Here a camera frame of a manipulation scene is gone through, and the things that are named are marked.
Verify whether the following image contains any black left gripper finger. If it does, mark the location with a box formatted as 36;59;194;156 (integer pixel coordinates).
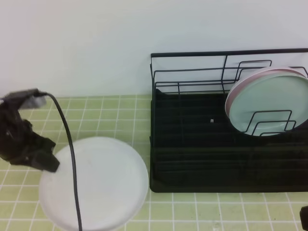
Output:
31;151;60;172

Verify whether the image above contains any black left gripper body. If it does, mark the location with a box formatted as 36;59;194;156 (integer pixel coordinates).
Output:
0;103;55;166

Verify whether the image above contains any white round plate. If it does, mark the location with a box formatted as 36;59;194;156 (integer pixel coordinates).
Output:
39;137;149;231

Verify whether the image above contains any mint green plate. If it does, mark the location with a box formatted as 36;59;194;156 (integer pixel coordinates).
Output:
229;72;308;136

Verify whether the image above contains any pink plate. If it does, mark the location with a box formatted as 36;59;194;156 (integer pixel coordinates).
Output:
225;67;307;117

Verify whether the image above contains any black right gripper tip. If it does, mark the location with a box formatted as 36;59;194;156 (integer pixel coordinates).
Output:
299;206;308;231

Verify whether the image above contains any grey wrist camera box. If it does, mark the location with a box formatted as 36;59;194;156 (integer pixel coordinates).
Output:
1;88;47;110

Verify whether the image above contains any black camera cable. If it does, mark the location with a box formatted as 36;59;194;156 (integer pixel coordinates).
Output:
38;92;83;231

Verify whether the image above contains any black wire dish rack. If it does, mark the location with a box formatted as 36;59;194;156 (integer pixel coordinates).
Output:
150;48;308;193

